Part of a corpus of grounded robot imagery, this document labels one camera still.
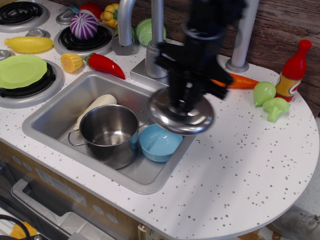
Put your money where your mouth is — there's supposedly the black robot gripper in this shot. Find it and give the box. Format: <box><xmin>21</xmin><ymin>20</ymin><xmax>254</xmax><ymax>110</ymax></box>
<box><xmin>155</xmin><ymin>32</ymin><xmax>233</xmax><ymax>112</ymax></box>

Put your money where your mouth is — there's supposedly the steel pot lid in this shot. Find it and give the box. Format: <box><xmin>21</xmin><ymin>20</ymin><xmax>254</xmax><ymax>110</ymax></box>
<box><xmin>146</xmin><ymin>88</ymin><xmax>215</xmax><ymax>136</ymax></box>

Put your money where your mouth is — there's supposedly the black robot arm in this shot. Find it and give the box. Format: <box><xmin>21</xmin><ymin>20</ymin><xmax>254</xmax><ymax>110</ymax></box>
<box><xmin>155</xmin><ymin>0</ymin><xmax>246</xmax><ymax>113</ymax></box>

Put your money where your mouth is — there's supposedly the stainless steel pot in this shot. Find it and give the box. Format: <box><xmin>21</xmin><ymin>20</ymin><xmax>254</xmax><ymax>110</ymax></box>
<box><xmin>68</xmin><ymin>104</ymin><xmax>150</xmax><ymax>170</ymax></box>

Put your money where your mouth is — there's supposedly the silver toy faucet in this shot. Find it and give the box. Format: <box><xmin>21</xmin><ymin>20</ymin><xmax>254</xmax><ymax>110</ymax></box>
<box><xmin>130</xmin><ymin>0</ymin><xmax>169</xmax><ymax>90</ymax></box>

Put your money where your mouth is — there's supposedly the orange toy carrot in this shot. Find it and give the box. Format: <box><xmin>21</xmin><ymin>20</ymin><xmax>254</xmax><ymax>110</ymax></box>
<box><xmin>211</xmin><ymin>72</ymin><xmax>259</xmax><ymax>89</ymax></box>

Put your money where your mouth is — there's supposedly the light blue bowl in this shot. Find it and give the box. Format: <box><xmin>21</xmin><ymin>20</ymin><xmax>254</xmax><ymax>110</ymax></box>
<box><xmin>139</xmin><ymin>124</ymin><xmax>183</xmax><ymax>163</ymax></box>

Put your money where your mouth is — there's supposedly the green toy cabbage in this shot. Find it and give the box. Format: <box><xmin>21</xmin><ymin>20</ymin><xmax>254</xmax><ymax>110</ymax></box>
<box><xmin>135</xmin><ymin>18</ymin><xmax>152</xmax><ymax>47</ymax></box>

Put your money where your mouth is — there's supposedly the light green toy pear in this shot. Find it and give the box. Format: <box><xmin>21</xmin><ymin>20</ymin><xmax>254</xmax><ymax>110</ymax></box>
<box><xmin>253</xmin><ymin>81</ymin><xmax>276</xmax><ymax>106</ymax></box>

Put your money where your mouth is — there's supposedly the white toy daikon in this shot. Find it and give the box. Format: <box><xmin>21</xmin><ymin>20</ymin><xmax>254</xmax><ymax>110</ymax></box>
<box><xmin>71</xmin><ymin>94</ymin><xmax>118</xmax><ymax>131</ymax></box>

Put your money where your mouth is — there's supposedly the green toy broccoli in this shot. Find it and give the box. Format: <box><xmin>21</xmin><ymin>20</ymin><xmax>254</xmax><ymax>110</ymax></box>
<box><xmin>262</xmin><ymin>97</ymin><xmax>291</xmax><ymax>122</ymax></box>

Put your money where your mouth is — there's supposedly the red toy chili pepper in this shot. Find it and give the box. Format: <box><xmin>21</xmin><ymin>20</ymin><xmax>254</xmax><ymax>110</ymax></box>
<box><xmin>84</xmin><ymin>53</ymin><xmax>126</xmax><ymax>80</ymax></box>

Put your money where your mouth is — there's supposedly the yellow toy bell pepper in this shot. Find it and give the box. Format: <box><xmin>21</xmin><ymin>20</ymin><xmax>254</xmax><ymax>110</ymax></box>
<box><xmin>100</xmin><ymin>3</ymin><xmax>119</xmax><ymax>29</ymax></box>

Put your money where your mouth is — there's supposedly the red toy sauce bottle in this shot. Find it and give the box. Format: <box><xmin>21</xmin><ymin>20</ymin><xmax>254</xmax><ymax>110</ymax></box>
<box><xmin>275</xmin><ymin>39</ymin><xmax>312</xmax><ymax>102</ymax></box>

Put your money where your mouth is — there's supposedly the yellow toy corn piece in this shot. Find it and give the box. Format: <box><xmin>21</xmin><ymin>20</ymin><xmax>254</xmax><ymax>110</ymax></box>
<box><xmin>60</xmin><ymin>53</ymin><xmax>84</xmax><ymax>73</ymax></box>

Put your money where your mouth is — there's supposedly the purple toy onion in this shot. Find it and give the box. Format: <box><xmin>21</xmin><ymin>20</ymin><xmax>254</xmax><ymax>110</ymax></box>
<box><xmin>69</xmin><ymin>12</ymin><xmax>98</xmax><ymax>40</ymax></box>

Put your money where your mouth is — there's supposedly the silver sink basin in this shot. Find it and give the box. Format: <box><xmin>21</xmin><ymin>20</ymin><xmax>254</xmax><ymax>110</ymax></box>
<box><xmin>22</xmin><ymin>71</ymin><xmax>194</xmax><ymax>194</ymax></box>

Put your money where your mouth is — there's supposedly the back right stove burner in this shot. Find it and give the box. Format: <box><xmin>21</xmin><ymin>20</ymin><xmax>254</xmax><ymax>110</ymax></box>
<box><xmin>53</xmin><ymin>24</ymin><xmax>114</xmax><ymax>57</ymax></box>

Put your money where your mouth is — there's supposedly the stove burner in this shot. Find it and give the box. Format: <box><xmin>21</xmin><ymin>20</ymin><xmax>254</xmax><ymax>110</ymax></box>
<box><xmin>53</xmin><ymin>24</ymin><xmax>114</xmax><ymax>57</ymax></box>
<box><xmin>0</xmin><ymin>59</ymin><xmax>65</xmax><ymax>109</ymax></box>
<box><xmin>0</xmin><ymin>1</ymin><xmax>50</xmax><ymax>33</ymax></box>

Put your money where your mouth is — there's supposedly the front left stove burner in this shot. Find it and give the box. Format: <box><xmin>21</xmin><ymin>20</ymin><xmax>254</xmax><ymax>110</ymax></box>
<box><xmin>0</xmin><ymin>59</ymin><xmax>65</xmax><ymax>109</ymax></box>

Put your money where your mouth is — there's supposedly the silver stove knob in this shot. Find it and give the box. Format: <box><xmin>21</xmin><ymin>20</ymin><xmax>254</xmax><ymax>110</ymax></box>
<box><xmin>25</xmin><ymin>28</ymin><xmax>51</xmax><ymax>39</ymax></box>
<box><xmin>0</xmin><ymin>49</ymin><xmax>15</xmax><ymax>61</ymax></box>
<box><xmin>55</xmin><ymin>9</ymin><xmax>75</xmax><ymax>26</ymax></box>

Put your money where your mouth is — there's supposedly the yellow toy banana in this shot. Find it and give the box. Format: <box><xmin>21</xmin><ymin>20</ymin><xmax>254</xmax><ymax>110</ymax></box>
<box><xmin>4</xmin><ymin>36</ymin><xmax>54</xmax><ymax>54</ymax></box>

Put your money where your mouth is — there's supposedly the light green plate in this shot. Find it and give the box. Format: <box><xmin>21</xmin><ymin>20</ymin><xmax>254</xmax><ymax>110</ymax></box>
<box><xmin>0</xmin><ymin>55</ymin><xmax>48</xmax><ymax>89</ymax></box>

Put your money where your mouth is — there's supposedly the back left stove burner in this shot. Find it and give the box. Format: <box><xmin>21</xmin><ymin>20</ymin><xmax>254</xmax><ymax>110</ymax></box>
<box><xmin>0</xmin><ymin>1</ymin><xmax>50</xmax><ymax>33</ymax></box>

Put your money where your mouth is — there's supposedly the toy oven door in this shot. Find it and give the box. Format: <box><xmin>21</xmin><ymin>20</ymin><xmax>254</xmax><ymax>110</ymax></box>
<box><xmin>0</xmin><ymin>161</ymin><xmax>139</xmax><ymax>240</ymax></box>

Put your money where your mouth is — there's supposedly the yellow object under counter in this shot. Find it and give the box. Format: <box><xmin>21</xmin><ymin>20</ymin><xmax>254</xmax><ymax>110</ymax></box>
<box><xmin>9</xmin><ymin>221</ymin><xmax>38</xmax><ymax>240</ymax></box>

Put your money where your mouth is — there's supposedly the right silver post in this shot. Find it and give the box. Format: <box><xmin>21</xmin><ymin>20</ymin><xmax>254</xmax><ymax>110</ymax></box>
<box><xmin>225</xmin><ymin>0</ymin><xmax>260</xmax><ymax>73</ymax></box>

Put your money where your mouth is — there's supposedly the silver post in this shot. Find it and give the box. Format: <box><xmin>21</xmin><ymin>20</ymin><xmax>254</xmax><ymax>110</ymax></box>
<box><xmin>111</xmin><ymin>0</ymin><xmax>136</xmax><ymax>56</ymax></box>
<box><xmin>225</xmin><ymin>0</ymin><xmax>260</xmax><ymax>73</ymax></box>

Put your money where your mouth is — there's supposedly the left silver post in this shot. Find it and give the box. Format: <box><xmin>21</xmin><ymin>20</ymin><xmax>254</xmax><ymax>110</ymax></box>
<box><xmin>111</xmin><ymin>0</ymin><xmax>136</xmax><ymax>56</ymax></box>

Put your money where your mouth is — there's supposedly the black cable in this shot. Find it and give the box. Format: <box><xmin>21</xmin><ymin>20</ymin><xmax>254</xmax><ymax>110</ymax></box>
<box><xmin>0</xmin><ymin>214</ymin><xmax>33</xmax><ymax>240</ymax></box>

